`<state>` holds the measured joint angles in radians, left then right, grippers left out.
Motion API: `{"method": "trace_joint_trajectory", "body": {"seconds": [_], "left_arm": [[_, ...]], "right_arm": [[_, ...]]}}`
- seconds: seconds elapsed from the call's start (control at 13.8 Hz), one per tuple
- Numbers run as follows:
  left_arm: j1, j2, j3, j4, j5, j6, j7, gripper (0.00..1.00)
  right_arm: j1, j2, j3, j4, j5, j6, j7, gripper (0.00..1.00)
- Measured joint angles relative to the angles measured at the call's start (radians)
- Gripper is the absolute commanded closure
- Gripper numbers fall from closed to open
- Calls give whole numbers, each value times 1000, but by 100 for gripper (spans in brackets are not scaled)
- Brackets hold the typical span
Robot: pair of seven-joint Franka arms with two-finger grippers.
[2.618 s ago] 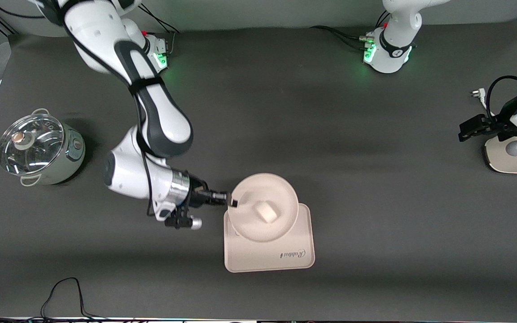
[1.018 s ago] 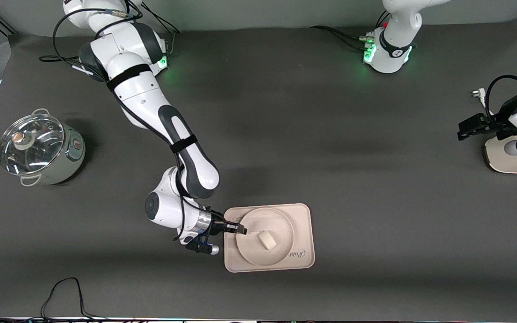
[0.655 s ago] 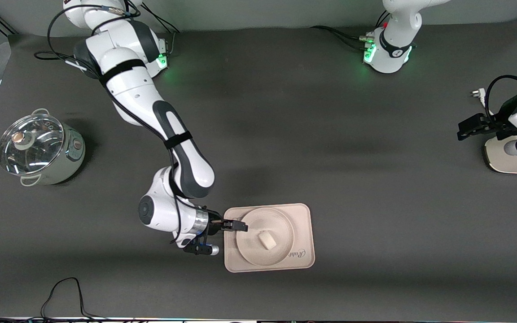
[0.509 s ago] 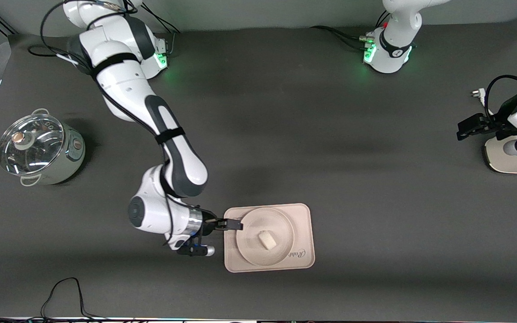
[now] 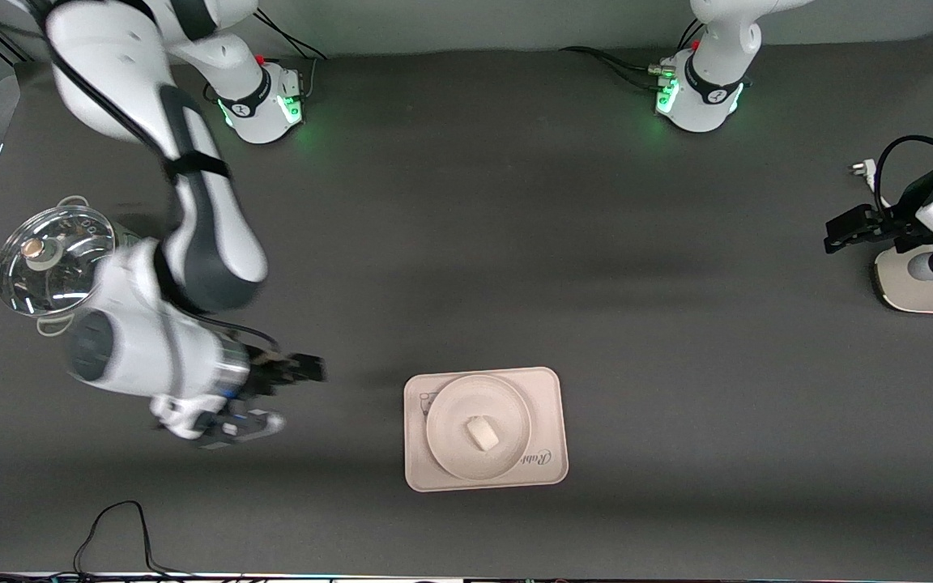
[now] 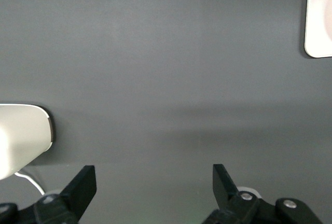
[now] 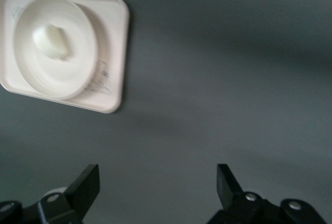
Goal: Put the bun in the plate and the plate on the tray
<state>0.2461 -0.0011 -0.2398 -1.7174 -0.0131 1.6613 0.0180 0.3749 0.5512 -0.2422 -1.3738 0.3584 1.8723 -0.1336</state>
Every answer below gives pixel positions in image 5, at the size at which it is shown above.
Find small white bun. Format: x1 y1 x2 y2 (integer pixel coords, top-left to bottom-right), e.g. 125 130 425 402
466 415 501 452

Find black cable at table edge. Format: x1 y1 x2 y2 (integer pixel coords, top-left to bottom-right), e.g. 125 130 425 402
0 500 241 583

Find glass pot lid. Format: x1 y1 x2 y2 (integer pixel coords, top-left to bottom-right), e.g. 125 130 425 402
0 206 117 318

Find cream toaster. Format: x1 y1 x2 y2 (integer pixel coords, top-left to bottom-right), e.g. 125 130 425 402
874 243 933 314

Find pale green electric pot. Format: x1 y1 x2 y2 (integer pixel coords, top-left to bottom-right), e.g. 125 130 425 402
36 196 151 337

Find round cream plate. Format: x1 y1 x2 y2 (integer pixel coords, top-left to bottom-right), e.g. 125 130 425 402
426 374 532 481

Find black right arm base cables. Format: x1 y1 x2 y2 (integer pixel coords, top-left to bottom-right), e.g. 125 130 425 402
252 12 331 102

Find cream rectangular rabbit tray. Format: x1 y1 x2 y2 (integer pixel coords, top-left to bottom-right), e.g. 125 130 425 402
403 367 569 493

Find black arm base cables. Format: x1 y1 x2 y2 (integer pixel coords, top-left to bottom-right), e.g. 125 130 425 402
560 20 704 91
252 12 331 102

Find black left arm base cables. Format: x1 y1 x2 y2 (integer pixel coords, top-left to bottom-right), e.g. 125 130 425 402
560 20 704 91

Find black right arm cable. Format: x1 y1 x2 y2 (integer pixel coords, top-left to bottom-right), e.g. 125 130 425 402
41 32 283 353

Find white toaster power cable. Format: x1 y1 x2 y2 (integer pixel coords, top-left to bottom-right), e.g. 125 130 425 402
850 160 888 207

